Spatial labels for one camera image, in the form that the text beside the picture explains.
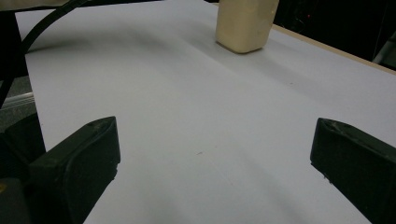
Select left hand-held gripper cable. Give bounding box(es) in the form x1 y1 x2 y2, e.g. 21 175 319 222
0 0 92 110

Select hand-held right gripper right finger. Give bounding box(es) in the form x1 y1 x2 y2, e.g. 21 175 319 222
310 117 396 224

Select aluminium floor rail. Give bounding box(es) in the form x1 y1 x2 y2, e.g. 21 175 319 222
0 91 35 110

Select beige square cup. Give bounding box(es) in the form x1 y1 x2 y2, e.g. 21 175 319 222
215 0 280 54

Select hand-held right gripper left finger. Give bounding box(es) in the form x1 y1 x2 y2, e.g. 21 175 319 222
27 116 121 224

